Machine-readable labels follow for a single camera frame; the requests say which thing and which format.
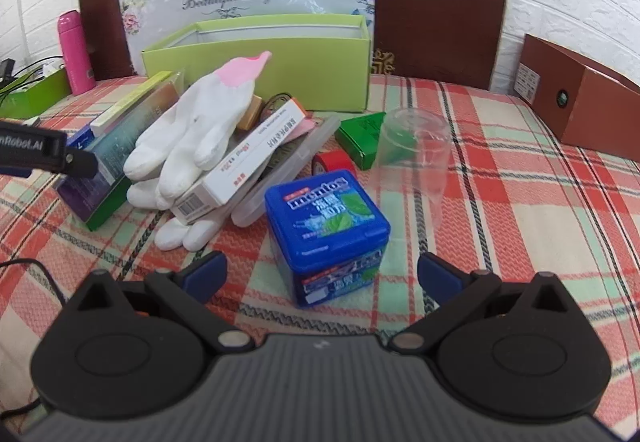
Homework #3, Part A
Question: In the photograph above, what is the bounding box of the yellow-green medicine box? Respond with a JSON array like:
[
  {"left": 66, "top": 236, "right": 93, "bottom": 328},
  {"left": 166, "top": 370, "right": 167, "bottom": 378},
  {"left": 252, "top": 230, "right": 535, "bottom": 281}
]
[{"left": 90, "top": 71, "right": 171, "bottom": 138}]

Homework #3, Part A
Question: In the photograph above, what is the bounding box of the white pink work glove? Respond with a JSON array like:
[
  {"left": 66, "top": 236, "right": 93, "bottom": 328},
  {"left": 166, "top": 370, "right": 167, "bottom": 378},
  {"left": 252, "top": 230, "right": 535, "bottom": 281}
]
[{"left": 124, "top": 51, "right": 271, "bottom": 210}]

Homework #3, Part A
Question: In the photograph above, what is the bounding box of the white orange medicine box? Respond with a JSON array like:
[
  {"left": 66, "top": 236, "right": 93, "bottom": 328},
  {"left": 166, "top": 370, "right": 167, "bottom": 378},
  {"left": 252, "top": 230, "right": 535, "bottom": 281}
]
[{"left": 171, "top": 99, "right": 306, "bottom": 225}]

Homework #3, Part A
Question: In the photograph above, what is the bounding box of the blue mentos gum box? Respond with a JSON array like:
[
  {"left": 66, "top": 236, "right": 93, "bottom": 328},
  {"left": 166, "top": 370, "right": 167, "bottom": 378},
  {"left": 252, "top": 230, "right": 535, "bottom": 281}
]
[{"left": 265, "top": 169, "right": 390, "bottom": 308}]

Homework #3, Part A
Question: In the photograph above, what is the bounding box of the red tape roll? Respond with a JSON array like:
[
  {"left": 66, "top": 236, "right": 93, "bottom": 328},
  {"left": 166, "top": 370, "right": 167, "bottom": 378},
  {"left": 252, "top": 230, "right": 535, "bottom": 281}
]
[{"left": 311, "top": 150, "right": 357, "bottom": 177}]

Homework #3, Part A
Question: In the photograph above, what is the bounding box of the blue medicine box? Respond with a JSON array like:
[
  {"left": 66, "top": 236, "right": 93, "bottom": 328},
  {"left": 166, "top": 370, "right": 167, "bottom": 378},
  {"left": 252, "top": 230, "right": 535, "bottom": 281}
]
[{"left": 65, "top": 125, "right": 99, "bottom": 178}]

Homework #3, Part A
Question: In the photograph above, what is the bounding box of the green tray on left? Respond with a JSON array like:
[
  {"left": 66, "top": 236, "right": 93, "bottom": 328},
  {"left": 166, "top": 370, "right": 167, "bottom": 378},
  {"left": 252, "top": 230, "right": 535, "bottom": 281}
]
[{"left": 1, "top": 69, "right": 72, "bottom": 119}]

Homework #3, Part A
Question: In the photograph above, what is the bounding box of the white green medicine box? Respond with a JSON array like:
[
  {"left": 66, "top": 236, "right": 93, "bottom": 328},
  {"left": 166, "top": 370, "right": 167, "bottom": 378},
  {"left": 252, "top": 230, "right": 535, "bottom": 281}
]
[{"left": 53, "top": 72, "right": 182, "bottom": 231}]

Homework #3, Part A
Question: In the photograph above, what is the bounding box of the pink thermos bottle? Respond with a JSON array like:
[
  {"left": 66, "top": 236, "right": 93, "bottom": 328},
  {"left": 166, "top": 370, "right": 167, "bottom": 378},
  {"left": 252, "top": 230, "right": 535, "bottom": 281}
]
[{"left": 58, "top": 10, "right": 96, "bottom": 96}]

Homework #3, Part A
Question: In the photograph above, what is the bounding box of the plaid bed sheet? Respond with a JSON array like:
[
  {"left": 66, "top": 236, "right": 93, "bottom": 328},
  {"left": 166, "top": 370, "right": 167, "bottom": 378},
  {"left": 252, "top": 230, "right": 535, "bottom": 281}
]
[{"left": 1, "top": 76, "right": 639, "bottom": 438}]

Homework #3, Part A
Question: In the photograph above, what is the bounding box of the clear plastic pencil case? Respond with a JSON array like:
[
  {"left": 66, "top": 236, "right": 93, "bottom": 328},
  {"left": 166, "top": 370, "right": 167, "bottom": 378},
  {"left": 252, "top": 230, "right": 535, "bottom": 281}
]
[{"left": 231, "top": 114, "right": 341, "bottom": 228}]

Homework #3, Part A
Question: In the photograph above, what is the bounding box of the small tan box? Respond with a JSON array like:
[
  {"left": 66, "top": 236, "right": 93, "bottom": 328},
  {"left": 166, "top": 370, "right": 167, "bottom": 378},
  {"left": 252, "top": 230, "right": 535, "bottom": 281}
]
[{"left": 236, "top": 95, "right": 264, "bottom": 131}]

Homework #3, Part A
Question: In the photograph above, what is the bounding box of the clear plastic cup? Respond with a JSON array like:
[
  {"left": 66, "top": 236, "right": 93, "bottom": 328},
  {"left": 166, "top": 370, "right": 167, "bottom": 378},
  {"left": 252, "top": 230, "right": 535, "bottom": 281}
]
[{"left": 371, "top": 108, "right": 451, "bottom": 229}]

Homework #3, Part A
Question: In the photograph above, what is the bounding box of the brown cardboard box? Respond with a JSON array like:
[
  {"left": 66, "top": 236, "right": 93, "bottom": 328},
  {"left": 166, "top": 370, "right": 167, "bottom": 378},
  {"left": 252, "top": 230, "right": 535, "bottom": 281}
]
[{"left": 513, "top": 34, "right": 640, "bottom": 161}]

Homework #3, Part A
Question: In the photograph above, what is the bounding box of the small green box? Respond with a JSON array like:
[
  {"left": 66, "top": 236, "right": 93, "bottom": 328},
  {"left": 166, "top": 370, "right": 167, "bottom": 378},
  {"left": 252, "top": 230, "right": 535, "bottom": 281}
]
[{"left": 334, "top": 112, "right": 386, "bottom": 170}]

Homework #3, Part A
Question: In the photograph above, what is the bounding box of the lime green storage box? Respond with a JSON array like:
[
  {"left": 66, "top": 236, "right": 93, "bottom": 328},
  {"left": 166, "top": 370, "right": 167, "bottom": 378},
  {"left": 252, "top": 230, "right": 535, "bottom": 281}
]
[{"left": 142, "top": 13, "right": 371, "bottom": 113}]

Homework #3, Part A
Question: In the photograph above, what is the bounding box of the black cable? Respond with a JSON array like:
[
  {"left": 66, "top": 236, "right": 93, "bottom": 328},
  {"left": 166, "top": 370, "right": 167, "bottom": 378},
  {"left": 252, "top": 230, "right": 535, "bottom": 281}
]
[{"left": 0, "top": 53, "right": 65, "bottom": 99}]

